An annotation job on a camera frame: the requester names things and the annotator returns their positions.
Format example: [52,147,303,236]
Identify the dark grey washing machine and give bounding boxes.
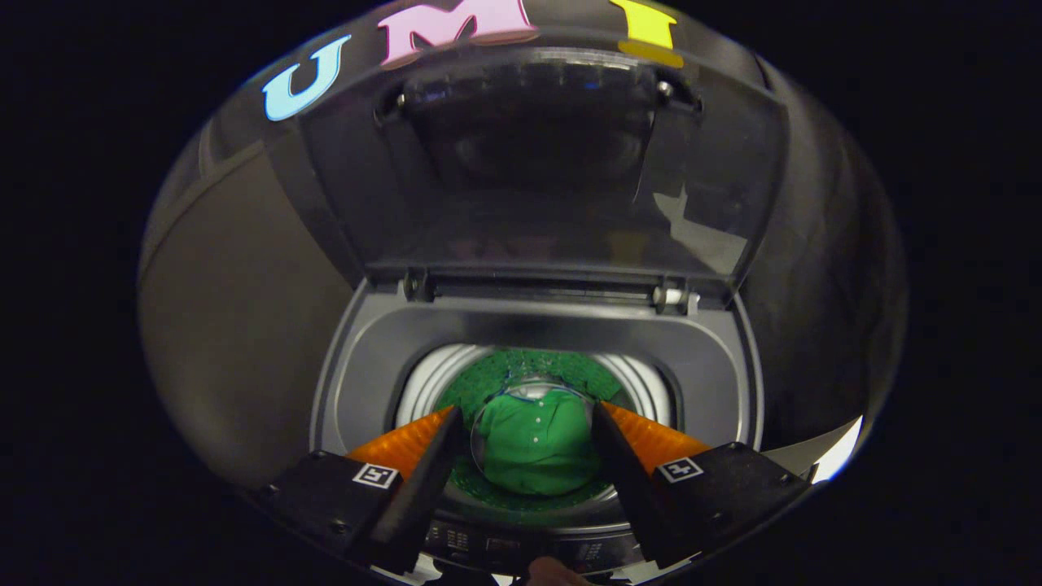
[309,273,766,584]

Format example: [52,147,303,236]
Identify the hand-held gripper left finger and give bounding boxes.
[251,405,466,575]

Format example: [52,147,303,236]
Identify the green polo shirt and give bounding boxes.
[471,389,605,497]

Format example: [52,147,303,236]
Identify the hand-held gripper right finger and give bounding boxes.
[590,400,815,571]

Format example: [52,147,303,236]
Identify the dark washing machine lid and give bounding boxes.
[295,45,792,308]

